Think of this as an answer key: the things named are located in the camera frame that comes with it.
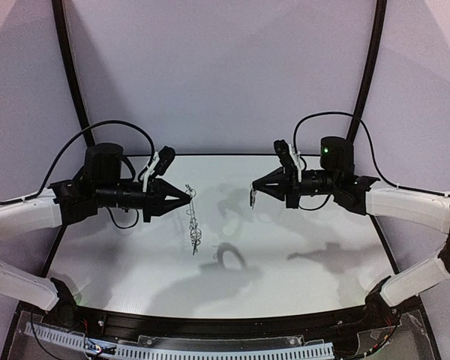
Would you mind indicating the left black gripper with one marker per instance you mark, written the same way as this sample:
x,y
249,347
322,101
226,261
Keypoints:
x,y
148,199

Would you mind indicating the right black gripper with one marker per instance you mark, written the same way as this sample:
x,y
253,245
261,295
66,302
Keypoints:
x,y
292,184

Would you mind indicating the key with black tag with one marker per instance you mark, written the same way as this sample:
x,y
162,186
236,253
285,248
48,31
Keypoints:
x,y
252,198

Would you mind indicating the metal ring plate with keyrings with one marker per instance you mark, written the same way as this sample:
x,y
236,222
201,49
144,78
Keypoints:
x,y
195,233

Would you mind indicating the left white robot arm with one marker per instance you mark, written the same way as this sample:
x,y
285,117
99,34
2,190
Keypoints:
x,y
107,180

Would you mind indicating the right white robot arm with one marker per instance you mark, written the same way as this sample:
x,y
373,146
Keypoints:
x,y
364,195

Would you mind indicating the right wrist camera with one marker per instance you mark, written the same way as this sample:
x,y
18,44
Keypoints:
x,y
282,150

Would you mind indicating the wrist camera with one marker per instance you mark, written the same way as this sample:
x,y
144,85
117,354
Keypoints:
x,y
165,158
282,150

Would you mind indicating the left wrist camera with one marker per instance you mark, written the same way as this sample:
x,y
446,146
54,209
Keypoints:
x,y
165,158

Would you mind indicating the black front frame rail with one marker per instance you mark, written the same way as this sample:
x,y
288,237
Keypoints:
x,y
111,324

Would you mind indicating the white slotted cable duct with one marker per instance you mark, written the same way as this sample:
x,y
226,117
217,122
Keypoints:
x,y
284,348

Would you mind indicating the right black frame post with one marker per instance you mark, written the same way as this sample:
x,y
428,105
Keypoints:
x,y
369,68

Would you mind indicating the black frame post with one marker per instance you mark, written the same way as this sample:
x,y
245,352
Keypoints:
x,y
67,57
369,68

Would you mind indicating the left black frame post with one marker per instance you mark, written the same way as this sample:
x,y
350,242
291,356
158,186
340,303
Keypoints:
x,y
67,57

